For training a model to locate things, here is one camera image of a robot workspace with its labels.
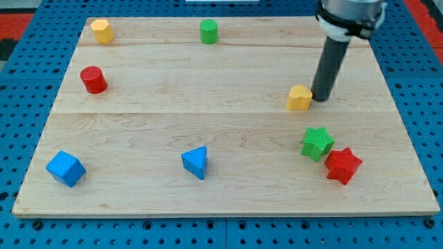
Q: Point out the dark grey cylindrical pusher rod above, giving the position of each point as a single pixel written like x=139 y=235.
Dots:
x=328 y=67

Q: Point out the yellow heart block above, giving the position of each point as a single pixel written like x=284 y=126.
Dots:
x=299 y=98

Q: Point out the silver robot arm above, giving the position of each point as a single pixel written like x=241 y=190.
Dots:
x=342 y=20

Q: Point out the green star block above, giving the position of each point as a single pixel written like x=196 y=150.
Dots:
x=316 y=143

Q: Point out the red star block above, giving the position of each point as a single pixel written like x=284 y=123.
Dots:
x=342 y=165

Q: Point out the green cylinder block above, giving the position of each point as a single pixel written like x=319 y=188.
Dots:
x=208 y=31

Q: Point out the blue triangle block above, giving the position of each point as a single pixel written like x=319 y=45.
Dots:
x=195 y=161

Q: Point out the light wooden board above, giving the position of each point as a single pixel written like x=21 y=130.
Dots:
x=167 y=93

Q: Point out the yellow hexagon block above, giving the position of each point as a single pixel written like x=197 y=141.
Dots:
x=102 y=31

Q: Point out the red cylinder block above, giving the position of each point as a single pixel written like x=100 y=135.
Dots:
x=93 y=79

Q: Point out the blue cube block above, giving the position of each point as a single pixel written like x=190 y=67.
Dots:
x=65 y=168

